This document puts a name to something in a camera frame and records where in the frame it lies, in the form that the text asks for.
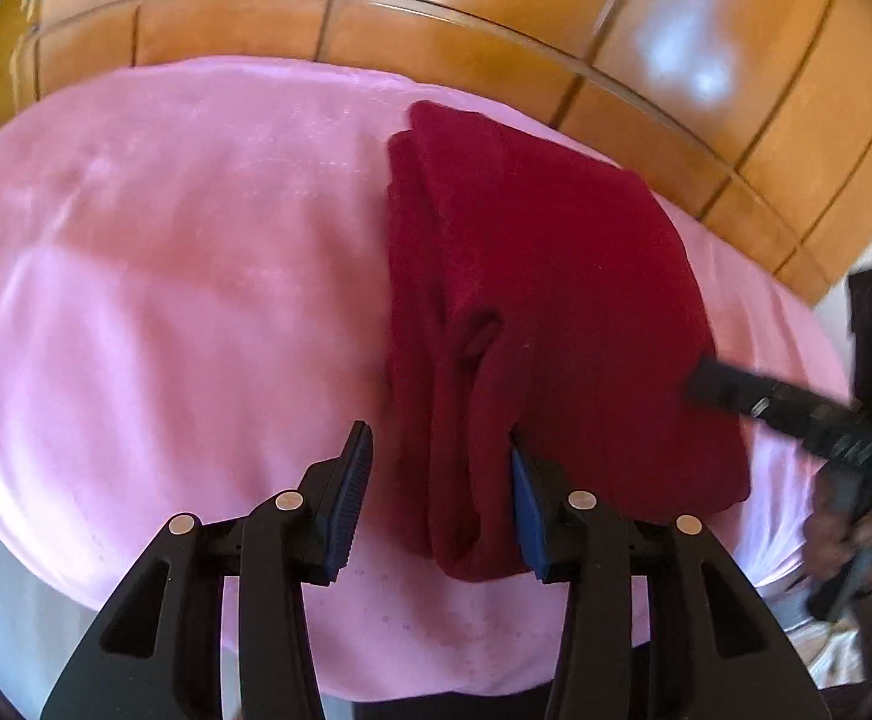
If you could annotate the person's right hand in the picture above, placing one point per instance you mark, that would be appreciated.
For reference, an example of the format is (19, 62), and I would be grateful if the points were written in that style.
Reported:
(829, 532)

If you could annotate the white bed sheet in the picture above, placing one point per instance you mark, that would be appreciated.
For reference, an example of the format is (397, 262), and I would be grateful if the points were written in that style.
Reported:
(0, 615)

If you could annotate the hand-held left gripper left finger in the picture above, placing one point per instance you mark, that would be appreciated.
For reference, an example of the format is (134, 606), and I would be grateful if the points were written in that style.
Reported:
(346, 517)

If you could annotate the dark red garment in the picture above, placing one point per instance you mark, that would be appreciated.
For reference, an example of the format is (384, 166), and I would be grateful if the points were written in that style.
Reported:
(556, 277)

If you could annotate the pink blanket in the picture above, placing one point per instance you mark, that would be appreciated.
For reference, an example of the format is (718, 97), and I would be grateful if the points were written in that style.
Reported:
(143, 277)

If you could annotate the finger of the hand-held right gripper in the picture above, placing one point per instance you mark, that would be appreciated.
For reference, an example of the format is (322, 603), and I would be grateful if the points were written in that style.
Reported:
(751, 394)

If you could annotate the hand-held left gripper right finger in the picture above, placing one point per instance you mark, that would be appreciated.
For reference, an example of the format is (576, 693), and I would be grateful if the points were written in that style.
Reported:
(529, 517)

